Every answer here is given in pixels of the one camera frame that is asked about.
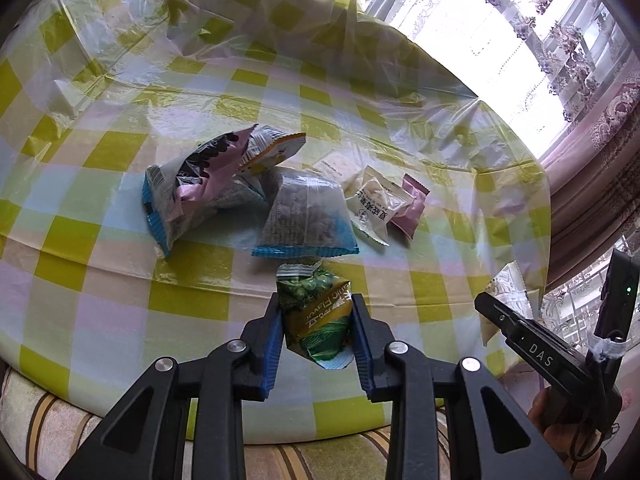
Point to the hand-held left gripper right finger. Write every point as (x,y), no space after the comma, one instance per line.
(362,355)

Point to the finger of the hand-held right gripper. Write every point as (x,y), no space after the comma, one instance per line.
(492,310)

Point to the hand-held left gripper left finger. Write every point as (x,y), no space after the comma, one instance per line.
(272,355)

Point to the white green-print snack packet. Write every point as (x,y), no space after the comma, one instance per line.
(505,295)

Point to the green snack packet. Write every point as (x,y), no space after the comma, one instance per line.
(312,320)

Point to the blue-edged clear snack packet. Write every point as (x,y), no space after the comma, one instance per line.
(305,215)
(195,225)

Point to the person's right hand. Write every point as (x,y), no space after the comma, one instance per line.
(539,410)

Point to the sheer lace curtain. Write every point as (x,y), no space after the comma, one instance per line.
(565,305)
(450,20)

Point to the small pink snack packet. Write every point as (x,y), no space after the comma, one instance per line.
(412,207)

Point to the cream red-print snack packet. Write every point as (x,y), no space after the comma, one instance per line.
(377,205)

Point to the pink-brown embroidered curtain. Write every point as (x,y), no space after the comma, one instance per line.
(600,160)

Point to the checked plastic tablecloth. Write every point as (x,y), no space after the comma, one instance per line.
(100,285)

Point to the pink black snack packet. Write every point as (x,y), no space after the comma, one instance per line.
(220,170)

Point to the orange-topped snack packet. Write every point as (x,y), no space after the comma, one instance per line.
(272,147)

